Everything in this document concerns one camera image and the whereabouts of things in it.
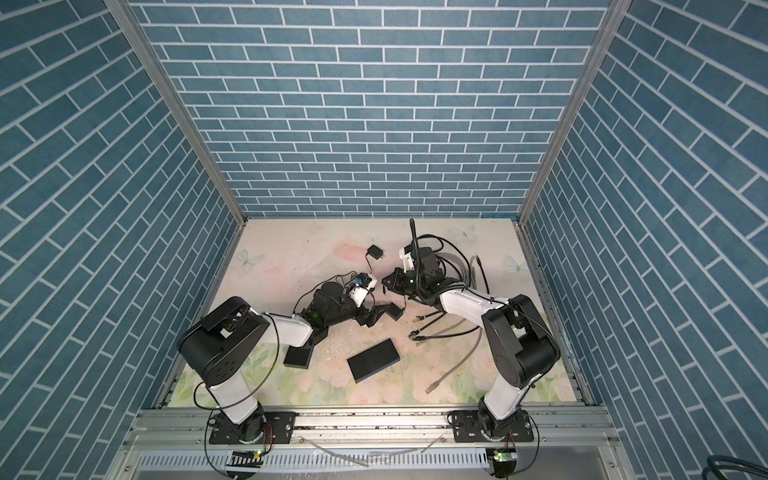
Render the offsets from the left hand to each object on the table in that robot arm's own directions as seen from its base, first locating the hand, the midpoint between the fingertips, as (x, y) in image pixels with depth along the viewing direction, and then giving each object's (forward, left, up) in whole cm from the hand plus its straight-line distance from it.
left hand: (381, 298), depth 89 cm
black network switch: (-16, +2, -6) cm, 18 cm away
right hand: (+5, +1, +4) cm, 6 cm away
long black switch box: (-15, +24, -7) cm, 29 cm away
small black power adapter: (-1, -4, -6) cm, 7 cm away
